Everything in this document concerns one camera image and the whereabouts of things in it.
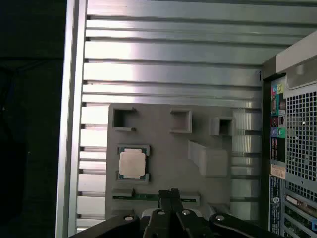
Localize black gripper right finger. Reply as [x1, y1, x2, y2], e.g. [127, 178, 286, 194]
[170, 188, 282, 238]

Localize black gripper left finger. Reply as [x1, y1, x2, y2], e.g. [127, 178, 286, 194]
[68, 189, 179, 238]

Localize silver topped green CPU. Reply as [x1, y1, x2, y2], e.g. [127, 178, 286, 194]
[117, 147, 148, 179]

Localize green RAM stick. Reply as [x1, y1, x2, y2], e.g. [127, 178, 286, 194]
[112, 193, 199, 202]

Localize grey plastic parts rack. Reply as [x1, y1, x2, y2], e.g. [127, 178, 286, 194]
[104, 102, 235, 222]

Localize grey metal PC case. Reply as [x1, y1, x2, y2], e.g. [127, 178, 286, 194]
[261, 31, 317, 238]

